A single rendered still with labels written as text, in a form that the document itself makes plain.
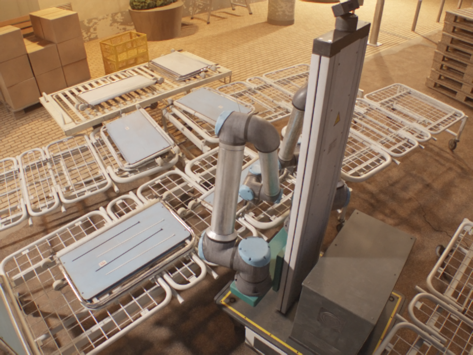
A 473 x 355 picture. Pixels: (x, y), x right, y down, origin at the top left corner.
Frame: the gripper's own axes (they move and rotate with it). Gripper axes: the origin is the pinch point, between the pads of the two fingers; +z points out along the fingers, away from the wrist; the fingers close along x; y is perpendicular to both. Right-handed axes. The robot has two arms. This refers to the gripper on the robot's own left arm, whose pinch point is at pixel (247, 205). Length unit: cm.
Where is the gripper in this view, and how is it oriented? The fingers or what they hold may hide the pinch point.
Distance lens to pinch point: 224.6
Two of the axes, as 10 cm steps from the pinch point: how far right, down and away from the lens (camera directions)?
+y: 6.5, -4.8, 5.9
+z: -1.5, 6.8, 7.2
